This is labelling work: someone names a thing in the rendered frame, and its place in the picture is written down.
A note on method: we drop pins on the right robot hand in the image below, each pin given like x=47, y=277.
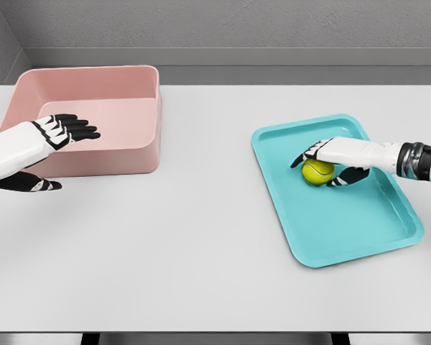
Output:
x=345, y=151

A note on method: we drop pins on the pink basket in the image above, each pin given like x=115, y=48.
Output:
x=104, y=118

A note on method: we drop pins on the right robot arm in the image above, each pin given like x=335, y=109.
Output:
x=411, y=160

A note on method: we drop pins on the blue tray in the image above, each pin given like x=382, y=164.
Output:
x=362, y=215

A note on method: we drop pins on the yellow tennis ball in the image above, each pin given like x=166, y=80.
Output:
x=317, y=173

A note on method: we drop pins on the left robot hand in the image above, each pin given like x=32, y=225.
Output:
x=18, y=145

